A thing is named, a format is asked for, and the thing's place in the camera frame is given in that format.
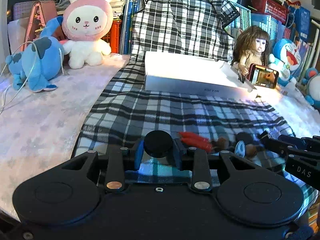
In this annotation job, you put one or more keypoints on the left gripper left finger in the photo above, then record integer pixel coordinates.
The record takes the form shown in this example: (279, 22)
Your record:
(139, 151)

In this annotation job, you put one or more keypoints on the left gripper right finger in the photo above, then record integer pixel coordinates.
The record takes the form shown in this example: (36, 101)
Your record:
(178, 152)

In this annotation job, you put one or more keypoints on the black round puck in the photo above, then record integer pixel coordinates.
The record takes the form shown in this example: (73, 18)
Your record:
(158, 144)

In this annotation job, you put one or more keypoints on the brown round nut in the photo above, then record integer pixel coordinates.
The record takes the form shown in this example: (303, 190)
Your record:
(250, 151)
(222, 143)

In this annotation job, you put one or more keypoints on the light blue hair clip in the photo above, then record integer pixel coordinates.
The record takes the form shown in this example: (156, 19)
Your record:
(240, 149)

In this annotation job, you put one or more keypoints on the blue round plush toy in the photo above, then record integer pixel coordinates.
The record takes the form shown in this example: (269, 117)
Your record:
(312, 82)

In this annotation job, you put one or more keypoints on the white shallow box tray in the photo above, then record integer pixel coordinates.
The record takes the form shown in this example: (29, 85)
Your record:
(186, 74)

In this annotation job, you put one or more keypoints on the red cased smartphone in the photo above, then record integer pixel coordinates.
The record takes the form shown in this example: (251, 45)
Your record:
(263, 76)

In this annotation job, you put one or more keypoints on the black binder clip on tray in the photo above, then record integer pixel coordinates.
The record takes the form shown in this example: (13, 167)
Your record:
(242, 73)

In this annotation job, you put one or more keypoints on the Doraemon plush toy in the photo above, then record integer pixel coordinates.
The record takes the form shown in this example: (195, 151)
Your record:
(285, 59)

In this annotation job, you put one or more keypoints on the red orange crate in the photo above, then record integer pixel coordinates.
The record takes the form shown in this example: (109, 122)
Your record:
(113, 36)

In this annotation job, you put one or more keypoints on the brown haired doll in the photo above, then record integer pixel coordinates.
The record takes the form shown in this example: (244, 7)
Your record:
(251, 47)

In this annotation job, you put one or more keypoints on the black white plaid cloth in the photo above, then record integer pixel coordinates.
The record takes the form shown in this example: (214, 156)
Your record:
(126, 112)

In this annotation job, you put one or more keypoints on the blue plush animal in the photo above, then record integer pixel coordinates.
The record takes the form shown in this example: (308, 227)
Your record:
(40, 61)

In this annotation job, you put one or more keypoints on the blue gift bag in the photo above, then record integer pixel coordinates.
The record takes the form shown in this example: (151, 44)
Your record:
(299, 18)

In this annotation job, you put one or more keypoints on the pink white bunny plush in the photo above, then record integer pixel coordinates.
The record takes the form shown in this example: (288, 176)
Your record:
(85, 22)

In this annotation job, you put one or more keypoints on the red plastic basket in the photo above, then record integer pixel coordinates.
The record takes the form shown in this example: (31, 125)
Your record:
(270, 7)

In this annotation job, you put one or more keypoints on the pink handbag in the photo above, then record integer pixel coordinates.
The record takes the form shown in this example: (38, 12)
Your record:
(41, 12)

